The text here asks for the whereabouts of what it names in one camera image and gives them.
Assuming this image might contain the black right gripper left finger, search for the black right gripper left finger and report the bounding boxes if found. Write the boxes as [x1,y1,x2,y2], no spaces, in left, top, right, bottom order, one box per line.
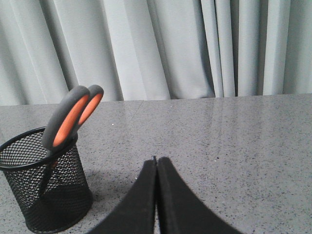
[89,159,156,234]

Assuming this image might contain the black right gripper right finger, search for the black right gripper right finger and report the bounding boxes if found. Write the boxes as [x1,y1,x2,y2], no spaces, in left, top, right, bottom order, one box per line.
[157,157,240,234]

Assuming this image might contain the grey orange handled scissors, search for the grey orange handled scissors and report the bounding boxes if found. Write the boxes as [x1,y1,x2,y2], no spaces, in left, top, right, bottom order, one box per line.
[39,84,105,195]

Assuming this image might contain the black mesh pen bucket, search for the black mesh pen bucket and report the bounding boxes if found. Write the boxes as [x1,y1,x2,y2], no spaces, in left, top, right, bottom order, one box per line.
[0,127,93,234]

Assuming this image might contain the grey pleated curtain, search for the grey pleated curtain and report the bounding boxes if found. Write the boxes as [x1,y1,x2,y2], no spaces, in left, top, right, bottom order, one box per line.
[0,0,312,105]

